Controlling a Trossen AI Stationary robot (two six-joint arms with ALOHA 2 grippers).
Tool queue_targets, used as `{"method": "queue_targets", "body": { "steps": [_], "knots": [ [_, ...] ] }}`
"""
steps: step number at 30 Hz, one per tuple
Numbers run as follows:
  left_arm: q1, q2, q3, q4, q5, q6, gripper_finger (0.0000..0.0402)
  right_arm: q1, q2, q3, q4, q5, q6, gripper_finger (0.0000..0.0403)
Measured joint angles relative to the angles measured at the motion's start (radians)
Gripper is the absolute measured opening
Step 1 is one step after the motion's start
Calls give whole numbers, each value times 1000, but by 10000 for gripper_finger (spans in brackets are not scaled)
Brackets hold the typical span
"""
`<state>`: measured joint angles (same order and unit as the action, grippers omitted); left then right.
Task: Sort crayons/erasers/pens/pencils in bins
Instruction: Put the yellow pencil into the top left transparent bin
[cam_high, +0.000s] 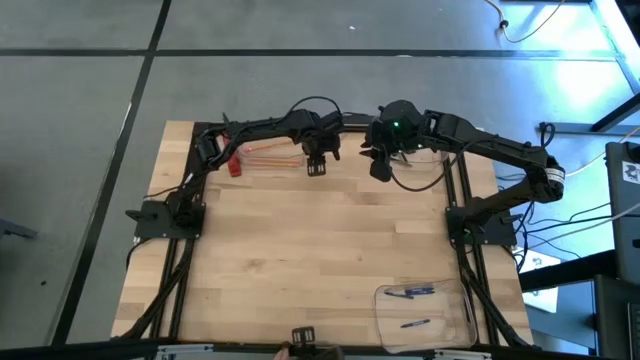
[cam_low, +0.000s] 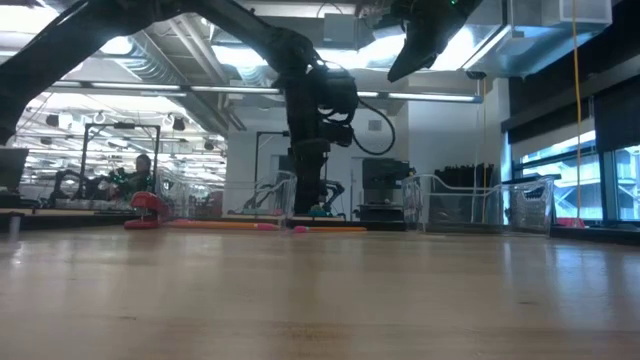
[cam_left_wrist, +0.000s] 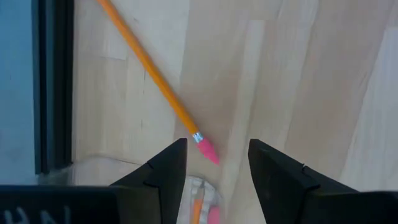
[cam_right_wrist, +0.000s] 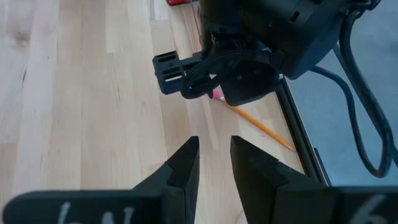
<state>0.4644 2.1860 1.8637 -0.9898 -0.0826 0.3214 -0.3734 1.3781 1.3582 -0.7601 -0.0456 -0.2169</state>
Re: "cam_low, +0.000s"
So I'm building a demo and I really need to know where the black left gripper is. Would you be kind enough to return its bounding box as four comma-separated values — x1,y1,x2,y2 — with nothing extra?
285,69,332,215

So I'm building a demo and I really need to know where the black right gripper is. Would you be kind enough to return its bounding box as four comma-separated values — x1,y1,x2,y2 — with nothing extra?
387,0,484,84

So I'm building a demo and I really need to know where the long ceiling light strip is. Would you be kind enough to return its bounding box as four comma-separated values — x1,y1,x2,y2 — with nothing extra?
47,78,484,104

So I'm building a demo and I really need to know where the clear plastic bin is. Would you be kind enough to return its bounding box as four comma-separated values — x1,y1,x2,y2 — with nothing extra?
155,167,299,227
401,173,556,235

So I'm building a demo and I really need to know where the black machine cabinet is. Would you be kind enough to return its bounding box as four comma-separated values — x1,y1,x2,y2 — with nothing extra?
362,157,412,222

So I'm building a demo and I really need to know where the black storage rack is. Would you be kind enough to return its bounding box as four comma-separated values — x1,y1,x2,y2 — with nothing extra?
433,163,497,226

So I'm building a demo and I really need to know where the red stapler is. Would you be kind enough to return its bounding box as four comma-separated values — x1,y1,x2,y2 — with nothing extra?
123,191,174,231

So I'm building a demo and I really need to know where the person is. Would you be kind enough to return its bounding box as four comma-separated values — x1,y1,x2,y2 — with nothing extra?
107,153,154,201

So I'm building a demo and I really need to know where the dark monitor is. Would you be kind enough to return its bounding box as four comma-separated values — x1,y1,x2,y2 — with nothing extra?
0,147,30,191

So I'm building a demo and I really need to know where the black background rig frame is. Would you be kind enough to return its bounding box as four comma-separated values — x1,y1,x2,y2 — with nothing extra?
79,123,162,201
254,130,292,217

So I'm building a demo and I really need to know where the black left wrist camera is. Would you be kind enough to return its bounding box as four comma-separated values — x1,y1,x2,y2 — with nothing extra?
319,67,360,149

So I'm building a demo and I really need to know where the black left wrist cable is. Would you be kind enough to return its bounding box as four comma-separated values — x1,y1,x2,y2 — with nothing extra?
352,98,397,157

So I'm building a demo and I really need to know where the yellow hanging cord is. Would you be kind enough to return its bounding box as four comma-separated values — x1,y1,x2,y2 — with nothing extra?
571,0,585,224

